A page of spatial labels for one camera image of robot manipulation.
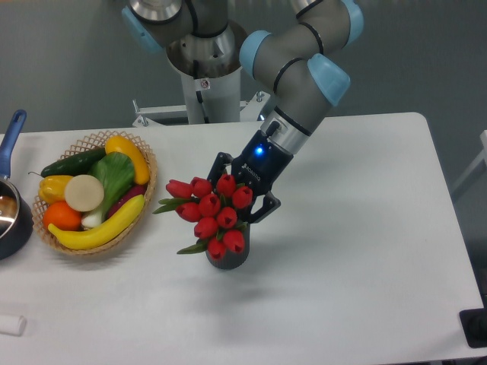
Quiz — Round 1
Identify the dark grey ribbed vase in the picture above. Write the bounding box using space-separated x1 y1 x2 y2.
205 226 250 270

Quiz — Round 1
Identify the white cylinder object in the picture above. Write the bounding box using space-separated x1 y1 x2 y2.
0 314 27 337

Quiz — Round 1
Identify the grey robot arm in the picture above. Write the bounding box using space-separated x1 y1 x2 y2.
122 1 364 223

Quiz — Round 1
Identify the yellow banana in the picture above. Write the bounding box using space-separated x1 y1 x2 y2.
48 195 145 251

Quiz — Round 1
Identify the black device at table edge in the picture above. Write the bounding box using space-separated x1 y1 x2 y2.
459 308 486 348

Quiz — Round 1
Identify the yellow squash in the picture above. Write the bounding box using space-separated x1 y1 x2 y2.
105 135 150 185

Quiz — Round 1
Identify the dark pot with blue handle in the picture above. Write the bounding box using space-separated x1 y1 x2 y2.
1 109 33 260

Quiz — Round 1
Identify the orange fruit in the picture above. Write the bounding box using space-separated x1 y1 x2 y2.
43 202 81 231

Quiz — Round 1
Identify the white furniture frame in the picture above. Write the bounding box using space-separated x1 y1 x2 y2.
452 130 486 195

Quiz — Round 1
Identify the beige round disc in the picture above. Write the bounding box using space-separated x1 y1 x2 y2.
64 175 104 212

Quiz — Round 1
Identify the dark green cucumber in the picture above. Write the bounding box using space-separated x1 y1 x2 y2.
29 148 106 178

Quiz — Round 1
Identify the purple eggplant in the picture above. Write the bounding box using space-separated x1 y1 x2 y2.
107 185 146 218

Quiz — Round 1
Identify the yellow bell pepper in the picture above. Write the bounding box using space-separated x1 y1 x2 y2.
38 175 73 205

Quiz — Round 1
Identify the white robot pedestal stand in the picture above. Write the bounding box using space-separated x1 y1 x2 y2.
132 69 271 128

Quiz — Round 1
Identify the green bok choy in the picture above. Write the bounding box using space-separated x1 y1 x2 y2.
81 152 135 230

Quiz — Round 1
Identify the red tulip bouquet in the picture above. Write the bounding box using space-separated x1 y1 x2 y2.
154 173 253 261

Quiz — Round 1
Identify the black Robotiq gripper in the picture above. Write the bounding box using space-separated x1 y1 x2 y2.
207 130 294 224

